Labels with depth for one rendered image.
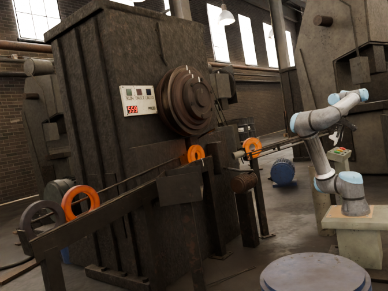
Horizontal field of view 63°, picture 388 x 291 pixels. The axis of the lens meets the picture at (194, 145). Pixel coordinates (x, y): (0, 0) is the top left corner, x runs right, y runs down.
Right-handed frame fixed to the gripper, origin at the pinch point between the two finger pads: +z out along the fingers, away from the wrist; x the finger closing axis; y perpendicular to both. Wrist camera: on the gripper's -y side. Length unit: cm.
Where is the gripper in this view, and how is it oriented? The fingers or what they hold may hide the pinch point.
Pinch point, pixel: (338, 144)
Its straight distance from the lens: 235.5
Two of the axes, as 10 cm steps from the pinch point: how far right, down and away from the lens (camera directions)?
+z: -1.1, 9.6, 2.7
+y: -7.8, -2.5, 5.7
